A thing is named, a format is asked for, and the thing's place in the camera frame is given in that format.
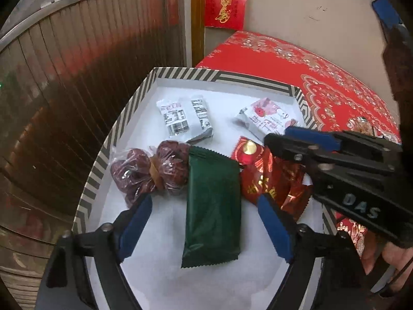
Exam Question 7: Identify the clear bag of nuts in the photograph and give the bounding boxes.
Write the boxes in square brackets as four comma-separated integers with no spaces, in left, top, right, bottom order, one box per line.
[346,116,400,144]

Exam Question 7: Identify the red gold snack packet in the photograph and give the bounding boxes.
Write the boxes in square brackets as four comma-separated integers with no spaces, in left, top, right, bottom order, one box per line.
[231,136,312,220]

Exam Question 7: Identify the white pink snack packet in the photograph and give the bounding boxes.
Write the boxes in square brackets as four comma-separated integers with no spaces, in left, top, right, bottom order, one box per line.
[236,98,298,141]

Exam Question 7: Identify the dark green snack packet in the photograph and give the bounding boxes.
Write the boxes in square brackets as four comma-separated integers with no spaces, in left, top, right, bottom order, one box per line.
[181,146,242,268]

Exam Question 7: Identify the bag of red dates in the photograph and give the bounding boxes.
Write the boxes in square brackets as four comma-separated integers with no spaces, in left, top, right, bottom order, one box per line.
[110,140,190,208]

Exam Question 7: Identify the white barcode snack packet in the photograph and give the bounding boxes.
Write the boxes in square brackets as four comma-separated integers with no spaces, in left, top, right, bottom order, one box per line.
[156,95,213,143]

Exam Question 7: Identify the right human hand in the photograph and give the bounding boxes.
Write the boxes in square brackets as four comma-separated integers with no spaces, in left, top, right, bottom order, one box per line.
[361,230,412,274]

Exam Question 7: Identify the red floral tablecloth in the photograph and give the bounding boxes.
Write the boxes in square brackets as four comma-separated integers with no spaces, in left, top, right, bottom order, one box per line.
[196,30,403,259]

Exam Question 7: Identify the striped white gift box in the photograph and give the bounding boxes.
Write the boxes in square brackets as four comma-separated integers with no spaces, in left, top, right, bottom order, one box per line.
[74,68,316,309]

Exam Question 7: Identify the blue black hanging cloth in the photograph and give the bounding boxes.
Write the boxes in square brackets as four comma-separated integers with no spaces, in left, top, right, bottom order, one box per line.
[372,0,403,30]

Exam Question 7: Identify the black cable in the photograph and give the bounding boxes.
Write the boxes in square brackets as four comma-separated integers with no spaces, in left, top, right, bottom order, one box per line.
[379,257,413,299]

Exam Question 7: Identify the lower red wall poster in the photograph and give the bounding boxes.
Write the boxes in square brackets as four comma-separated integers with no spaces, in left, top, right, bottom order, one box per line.
[204,0,247,31]

